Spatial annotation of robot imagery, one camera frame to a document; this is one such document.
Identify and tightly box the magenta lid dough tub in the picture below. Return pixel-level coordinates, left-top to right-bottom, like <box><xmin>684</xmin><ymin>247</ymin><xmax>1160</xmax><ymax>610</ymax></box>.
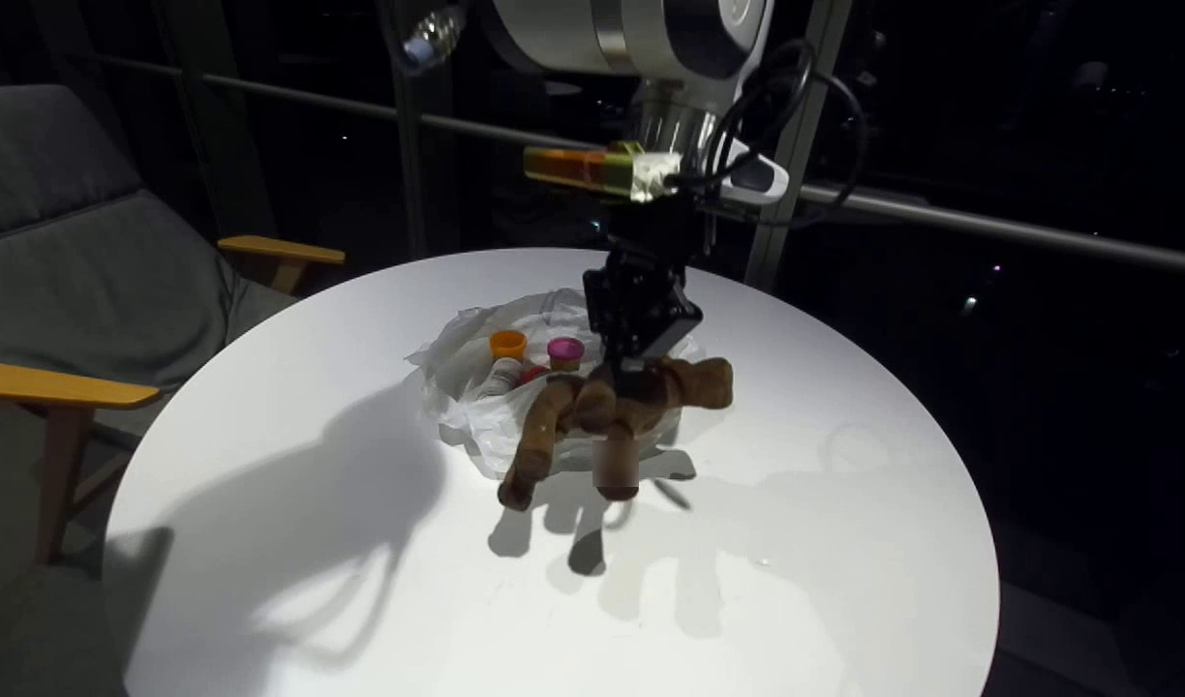
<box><xmin>542</xmin><ymin>332</ymin><xmax>590</xmax><ymax>375</ymax></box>

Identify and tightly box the white plastic bag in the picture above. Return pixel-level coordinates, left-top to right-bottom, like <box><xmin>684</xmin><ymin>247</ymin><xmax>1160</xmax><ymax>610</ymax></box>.
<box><xmin>413</xmin><ymin>287</ymin><xmax>701</xmax><ymax>485</ymax></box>

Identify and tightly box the vertical window post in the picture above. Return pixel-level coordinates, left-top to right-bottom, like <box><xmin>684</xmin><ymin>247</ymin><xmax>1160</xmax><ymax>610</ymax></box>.
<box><xmin>745</xmin><ymin>0</ymin><xmax>856</xmax><ymax>292</ymax></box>

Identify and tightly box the orange lid dough tub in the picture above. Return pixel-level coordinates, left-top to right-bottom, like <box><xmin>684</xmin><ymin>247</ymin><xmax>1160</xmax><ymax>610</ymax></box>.
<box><xmin>488</xmin><ymin>326</ymin><xmax>533</xmax><ymax>370</ymax></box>

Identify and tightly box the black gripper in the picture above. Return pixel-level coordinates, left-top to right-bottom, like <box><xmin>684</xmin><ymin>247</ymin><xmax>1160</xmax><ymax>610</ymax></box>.
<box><xmin>582</xmin><ymin>203</ymin><xmax>710</xmax><ymax>383</ymax></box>

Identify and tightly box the brown plush moose toy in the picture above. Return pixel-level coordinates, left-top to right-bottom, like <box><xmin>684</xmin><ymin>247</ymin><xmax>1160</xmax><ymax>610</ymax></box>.
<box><xmin>492</xmin><ymin>357</ymin><xmax>741</xmax><ymax>510</ymax></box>

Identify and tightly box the grey armchair with wooden arms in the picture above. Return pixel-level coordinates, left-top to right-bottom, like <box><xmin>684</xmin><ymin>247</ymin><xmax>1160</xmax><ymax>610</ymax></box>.
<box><xmin>0</xmin><ymin>82</ymin><xmax>352</xmax><ymax>697</ymax></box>

